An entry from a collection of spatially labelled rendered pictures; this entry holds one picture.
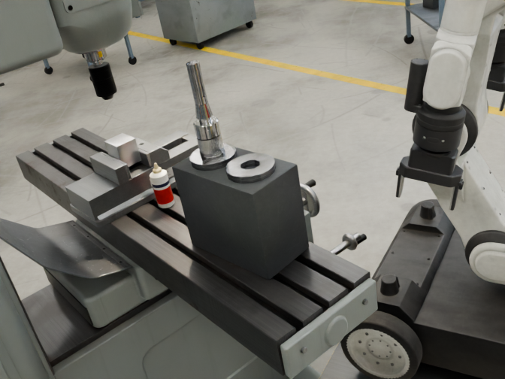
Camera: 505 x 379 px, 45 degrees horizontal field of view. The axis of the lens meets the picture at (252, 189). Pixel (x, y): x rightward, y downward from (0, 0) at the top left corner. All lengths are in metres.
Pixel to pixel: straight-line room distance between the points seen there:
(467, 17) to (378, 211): 1.98
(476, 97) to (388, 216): 1.63
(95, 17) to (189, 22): 4.67
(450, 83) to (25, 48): 0.76
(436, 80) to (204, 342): 0.92
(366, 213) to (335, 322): 1.94
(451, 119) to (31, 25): 0.78
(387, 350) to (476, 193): 0.44
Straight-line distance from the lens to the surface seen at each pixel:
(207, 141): 1.12
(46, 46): 1.22
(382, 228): 2.87
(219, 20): 6.07
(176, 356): 1.61
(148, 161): 1.45
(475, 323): 1.55
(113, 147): 1.45
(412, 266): 1.68
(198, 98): 1.10
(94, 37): 1.30
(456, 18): 1.10
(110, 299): 1.42
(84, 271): 1.38
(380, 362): 1.61
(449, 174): 1.22
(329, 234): 2.86
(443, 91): 1.11
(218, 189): 1.08
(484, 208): 1.51
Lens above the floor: 1.63
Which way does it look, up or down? 29 degrees down
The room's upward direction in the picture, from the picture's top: 11 degrees counter-clockwise
